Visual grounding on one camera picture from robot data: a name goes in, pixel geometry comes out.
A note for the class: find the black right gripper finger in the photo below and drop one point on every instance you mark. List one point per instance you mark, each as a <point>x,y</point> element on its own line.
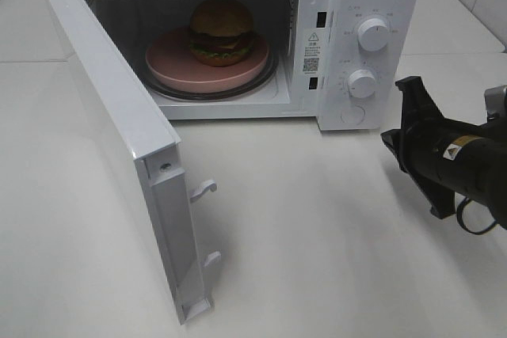
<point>417,105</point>
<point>391,140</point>

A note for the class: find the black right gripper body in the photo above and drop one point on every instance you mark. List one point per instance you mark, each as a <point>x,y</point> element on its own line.
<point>443,161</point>

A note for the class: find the round white door button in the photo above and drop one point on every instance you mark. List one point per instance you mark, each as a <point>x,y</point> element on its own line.
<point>353,115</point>

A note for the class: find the white control knob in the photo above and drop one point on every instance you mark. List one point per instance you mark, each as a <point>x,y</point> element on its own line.
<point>361,84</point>
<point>373,34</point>

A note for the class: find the burger with brown bun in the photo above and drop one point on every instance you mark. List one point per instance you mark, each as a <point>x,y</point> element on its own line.
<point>221,32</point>

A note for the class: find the pink round plate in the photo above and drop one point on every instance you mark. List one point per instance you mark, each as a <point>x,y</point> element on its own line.
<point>178,64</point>

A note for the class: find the white microwave door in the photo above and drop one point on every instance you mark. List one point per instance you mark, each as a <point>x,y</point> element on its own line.
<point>140,148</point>

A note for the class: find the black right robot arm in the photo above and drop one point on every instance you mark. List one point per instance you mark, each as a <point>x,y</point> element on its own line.
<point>494,173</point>

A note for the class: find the white microwave oven body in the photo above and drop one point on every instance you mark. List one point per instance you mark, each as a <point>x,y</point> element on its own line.
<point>315,42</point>

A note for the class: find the glass microwave turntable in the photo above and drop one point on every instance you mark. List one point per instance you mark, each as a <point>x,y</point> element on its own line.
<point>166,91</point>

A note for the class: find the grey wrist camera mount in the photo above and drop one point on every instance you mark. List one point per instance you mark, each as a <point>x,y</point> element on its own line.
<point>495,102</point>

